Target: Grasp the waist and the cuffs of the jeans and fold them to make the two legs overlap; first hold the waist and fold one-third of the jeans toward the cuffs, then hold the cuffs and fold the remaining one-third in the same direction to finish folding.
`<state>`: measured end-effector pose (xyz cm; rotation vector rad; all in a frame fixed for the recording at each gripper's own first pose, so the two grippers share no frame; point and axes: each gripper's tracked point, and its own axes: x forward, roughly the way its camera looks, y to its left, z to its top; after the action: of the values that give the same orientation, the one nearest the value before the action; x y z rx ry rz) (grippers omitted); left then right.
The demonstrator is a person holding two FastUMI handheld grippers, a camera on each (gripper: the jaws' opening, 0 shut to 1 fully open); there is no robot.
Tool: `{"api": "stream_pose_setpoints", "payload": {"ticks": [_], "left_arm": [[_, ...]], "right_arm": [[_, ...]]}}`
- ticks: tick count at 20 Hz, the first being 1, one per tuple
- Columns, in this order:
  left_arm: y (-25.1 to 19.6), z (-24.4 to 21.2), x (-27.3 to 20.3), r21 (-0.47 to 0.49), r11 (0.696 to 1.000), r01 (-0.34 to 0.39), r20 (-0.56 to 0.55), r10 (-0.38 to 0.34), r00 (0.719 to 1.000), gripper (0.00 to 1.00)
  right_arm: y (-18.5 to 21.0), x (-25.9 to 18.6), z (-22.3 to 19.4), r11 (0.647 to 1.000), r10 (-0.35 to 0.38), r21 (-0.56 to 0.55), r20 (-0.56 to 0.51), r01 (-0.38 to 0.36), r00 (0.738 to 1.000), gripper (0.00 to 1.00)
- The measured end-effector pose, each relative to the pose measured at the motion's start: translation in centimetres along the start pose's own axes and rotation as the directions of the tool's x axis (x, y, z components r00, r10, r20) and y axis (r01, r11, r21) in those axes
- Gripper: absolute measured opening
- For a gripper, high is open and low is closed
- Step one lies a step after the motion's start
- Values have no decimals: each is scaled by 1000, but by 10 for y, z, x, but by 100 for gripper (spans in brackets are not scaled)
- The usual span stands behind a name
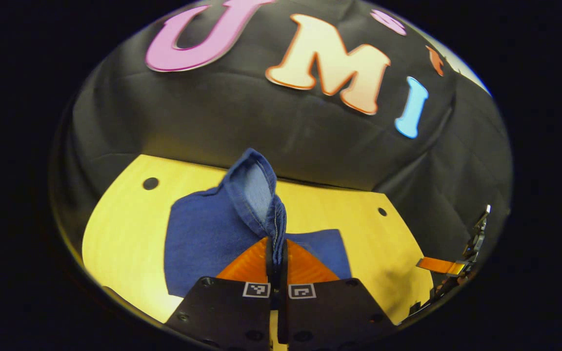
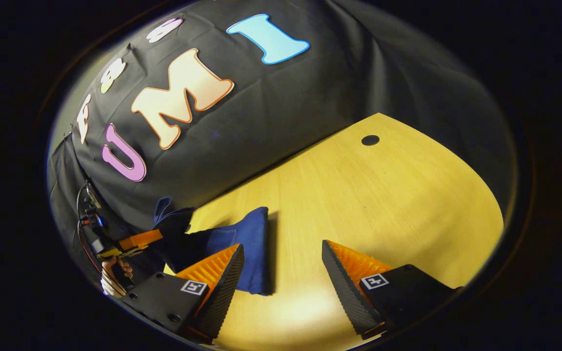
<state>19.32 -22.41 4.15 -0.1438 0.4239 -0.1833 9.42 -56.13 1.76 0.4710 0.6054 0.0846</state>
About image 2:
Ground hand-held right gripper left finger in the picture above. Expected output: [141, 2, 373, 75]
[120, 244, 245, 342]

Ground black backdrop cloth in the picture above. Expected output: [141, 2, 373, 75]
[47, 0, 518, 276]

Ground red cable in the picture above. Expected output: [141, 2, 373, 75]
[77, 217, 104, 274]

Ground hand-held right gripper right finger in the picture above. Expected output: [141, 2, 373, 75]
[321, 239, 463, 340]

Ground blue jeans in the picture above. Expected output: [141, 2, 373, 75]
[153, 196, 271, 296]

